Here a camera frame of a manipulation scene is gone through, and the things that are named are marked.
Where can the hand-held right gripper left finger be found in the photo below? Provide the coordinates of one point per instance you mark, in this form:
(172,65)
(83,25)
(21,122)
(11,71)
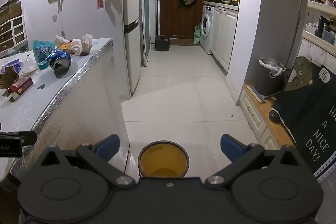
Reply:
(107,147)

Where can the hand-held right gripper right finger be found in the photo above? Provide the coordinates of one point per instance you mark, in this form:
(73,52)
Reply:
(232,148)

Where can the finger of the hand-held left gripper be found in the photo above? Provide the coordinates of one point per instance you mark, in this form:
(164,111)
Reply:
(23,136)

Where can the red cardboard box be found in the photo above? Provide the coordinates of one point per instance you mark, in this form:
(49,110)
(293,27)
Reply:
(22,86)

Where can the yellow-lined trash bin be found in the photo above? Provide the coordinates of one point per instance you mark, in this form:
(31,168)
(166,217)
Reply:
(162,158)

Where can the brown snack packet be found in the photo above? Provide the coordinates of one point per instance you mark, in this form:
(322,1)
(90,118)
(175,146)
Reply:
(6,78)

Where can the clear plastic wrapper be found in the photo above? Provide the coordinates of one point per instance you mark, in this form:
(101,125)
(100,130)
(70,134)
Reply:
(29,66)

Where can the white and blue packet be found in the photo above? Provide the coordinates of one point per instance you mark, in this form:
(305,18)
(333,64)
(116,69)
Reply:
(11,63)

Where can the crushed blue can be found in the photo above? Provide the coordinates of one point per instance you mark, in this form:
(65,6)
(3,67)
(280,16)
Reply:
(59,60)

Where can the teal snack packet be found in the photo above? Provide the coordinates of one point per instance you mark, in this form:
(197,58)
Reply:
(40,52)

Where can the yellow snack packet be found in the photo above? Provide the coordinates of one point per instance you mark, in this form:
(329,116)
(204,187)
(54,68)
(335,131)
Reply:
(68,46)

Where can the low wooden-top cabinet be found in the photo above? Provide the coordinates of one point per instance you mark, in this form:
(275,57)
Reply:
(265,119)

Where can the black round object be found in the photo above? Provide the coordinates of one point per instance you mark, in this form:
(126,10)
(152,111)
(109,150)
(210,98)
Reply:
(275,115)

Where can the grey bin with white liner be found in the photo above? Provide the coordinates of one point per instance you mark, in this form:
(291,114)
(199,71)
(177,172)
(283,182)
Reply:
(270,77)

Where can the black printed cloth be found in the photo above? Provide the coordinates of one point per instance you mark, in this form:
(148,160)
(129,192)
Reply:
(309,113)

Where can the white drawer cabinet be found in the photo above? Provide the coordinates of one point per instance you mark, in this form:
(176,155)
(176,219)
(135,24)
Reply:
(11,27)

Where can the white kitchen cabinets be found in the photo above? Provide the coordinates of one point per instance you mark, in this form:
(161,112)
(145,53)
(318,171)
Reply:
(224,35)

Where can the black floor bin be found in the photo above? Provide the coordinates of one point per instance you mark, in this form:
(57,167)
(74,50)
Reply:
(162,43)

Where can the green plastic bag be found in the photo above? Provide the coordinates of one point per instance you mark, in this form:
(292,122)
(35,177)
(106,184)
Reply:
(197,34)

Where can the silver refrigerator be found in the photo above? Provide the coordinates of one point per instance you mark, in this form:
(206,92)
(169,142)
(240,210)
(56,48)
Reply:
(132,29)

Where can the white washing machine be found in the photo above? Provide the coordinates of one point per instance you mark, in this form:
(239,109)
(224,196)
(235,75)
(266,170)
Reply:
(208,27)

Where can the pink hanging tag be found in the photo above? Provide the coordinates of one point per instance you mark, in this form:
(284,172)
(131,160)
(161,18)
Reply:
(100,2)

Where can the wall shelf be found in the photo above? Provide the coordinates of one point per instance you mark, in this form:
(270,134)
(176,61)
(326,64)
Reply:
(319,35)

